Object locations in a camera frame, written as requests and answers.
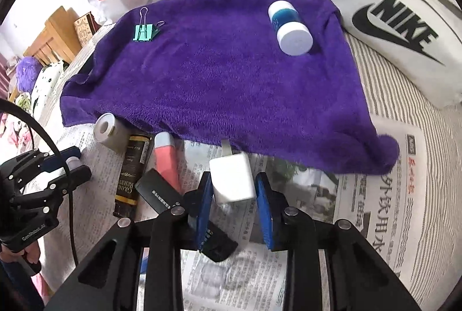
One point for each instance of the newspaper sheets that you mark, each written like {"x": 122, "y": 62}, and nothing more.
{"x": 223, "y": 282}

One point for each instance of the white tape roll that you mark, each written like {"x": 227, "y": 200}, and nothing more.
{"x": 108, "y": 130}

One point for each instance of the person's left hand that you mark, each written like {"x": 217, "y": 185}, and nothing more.
{"x": 30, "y": 253}

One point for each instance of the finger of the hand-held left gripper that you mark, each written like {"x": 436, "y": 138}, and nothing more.
{"x": 54, "y": 162}
{"x": 77, "y": 175}

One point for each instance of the floral pink quilt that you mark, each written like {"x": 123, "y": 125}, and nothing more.
{"x": 14, "y": 130}

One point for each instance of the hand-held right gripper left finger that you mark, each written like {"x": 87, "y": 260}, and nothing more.
{"x": 204, "y": 213}

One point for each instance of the white charger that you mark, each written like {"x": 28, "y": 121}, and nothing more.
{"x": 231, "y": 181}

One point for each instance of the wooden headboard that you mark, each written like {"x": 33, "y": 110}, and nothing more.
{"x": 57, "y": 29}

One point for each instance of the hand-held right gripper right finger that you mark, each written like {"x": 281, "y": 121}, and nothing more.
{"x": 265, "y": 217}

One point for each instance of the striped bed sheet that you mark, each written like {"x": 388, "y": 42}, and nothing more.
{"x": 379, "y": 80}

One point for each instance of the purple plush toy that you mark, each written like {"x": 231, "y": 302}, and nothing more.
{"x": 29, "y": 71}

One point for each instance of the pink tube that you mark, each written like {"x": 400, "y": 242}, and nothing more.
{"x": 166, "y": 163}

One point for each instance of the dark brown bottle gold label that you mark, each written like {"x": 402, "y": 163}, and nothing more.
{"x": 128, "y": 184}

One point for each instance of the brown patterned box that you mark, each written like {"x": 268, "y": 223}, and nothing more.
{"x": 85, "y": 29}

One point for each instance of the black rectangular case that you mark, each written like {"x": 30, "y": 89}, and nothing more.
{"x": 158, "y": 193}

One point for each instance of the blue and white bottle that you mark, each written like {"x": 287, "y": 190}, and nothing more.
{"x": 294, "y": 38}

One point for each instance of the purple towel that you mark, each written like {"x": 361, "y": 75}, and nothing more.
{"x": 216, "y": 80}

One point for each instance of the green binder clip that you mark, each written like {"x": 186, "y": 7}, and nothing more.
{"x": 144, "y": 33}

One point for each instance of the white dotted pillow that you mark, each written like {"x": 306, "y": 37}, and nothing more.
{"x": 47, "y": 80}

